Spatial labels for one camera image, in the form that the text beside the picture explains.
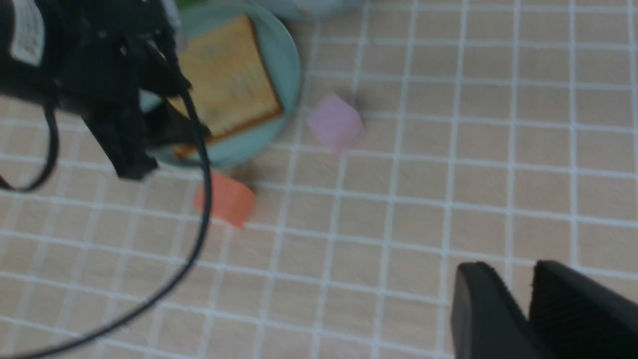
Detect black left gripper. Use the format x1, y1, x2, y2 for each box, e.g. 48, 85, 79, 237
0, 0, 196, 181

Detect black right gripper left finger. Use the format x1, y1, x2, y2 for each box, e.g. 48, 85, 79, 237
451, 263, 546, 359

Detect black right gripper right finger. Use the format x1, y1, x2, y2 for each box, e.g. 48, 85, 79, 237
528, 260, 638, 359

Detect toast slice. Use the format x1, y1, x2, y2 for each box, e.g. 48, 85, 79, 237
178, 14, 284, 145

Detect orange red cube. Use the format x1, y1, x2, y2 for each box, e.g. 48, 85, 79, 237
210, 172, 257, 229

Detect green cube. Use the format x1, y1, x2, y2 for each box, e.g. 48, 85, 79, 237
174, 0, 210, 12

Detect teal green plate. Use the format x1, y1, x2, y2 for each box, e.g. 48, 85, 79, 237
139, 4, 303, 169

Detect pink cube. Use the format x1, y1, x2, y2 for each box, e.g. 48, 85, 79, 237
306, 93, 365, 156

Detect grey blue plate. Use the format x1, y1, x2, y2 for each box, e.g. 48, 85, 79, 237
249, 0, 366, 22

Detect black cable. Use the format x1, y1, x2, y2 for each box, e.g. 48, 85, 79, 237
0, 30, 212, 359

